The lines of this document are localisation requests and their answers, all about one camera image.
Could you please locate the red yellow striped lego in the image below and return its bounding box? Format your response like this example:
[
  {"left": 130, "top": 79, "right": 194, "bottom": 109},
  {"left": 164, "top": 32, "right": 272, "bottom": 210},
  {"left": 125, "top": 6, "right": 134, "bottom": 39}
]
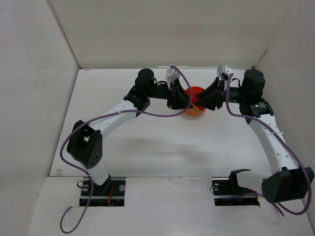
[{"left": 192, "top": 105, "right": 201, "bottom": 113}]

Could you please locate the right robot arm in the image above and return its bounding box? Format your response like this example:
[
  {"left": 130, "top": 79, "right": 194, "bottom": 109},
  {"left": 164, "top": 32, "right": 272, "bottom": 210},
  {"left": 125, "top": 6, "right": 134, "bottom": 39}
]
[{"left": 197, "top": 66, "right": 315, "bottom": 203}]

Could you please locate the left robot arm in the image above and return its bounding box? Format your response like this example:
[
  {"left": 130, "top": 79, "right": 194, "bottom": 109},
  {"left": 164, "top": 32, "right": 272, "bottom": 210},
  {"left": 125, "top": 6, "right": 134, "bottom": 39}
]
[{"left": 66, "top": 65, "right": 192, "bottom": 193}]

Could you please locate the orange round divided container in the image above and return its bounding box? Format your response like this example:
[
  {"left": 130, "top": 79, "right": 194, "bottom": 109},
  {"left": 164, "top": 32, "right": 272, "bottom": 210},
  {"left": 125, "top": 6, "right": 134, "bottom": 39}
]
[{"left": 185, "top": 86, "right": 206, "bottom": 118}]

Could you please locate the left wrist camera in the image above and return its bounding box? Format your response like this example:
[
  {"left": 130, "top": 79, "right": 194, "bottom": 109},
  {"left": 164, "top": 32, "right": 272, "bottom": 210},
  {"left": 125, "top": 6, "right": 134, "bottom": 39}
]
[{"left": 165, "top": 68, "right": 181, "bottom": 83}]

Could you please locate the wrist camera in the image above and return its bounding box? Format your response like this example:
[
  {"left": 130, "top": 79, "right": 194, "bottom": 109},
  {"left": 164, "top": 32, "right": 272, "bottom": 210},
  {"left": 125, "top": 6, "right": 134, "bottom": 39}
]
[
  {"left": 165, "top": 68, "right": 181, "bottom": 83},
  {"left": 217, "top": 64, "right": 232, "bottom": 81}
]

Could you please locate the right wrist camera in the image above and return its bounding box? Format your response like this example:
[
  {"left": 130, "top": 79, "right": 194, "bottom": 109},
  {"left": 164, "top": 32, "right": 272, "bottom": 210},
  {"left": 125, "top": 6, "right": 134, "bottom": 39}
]
[{"left": 217, "top": 64, "right": 232, "bottom": 81}]

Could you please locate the white strip at back wall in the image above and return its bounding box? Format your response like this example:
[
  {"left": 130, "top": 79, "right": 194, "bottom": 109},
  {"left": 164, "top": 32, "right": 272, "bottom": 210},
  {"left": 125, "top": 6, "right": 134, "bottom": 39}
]
[{"left": 154, "top": 65, "right": 217, "bottom": 69}]

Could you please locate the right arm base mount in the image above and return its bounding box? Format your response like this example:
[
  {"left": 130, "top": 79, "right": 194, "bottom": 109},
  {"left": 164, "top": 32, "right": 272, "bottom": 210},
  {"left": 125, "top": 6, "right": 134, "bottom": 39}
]
[{"left": 210, "top": 169, "right": 260, "bottom": 207}]

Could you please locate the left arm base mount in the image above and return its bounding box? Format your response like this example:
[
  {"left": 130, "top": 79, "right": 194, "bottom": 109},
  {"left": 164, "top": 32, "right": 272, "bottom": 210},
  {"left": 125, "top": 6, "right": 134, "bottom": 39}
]
[{"left": 77, "top": 177, "right": 126, "bottom": 207}]

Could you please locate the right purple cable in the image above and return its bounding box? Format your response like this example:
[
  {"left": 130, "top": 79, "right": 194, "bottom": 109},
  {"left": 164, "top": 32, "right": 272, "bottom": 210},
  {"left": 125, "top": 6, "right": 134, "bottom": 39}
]
[{"left": 225, "top": 73, "right": 313, "bottom": 217}]

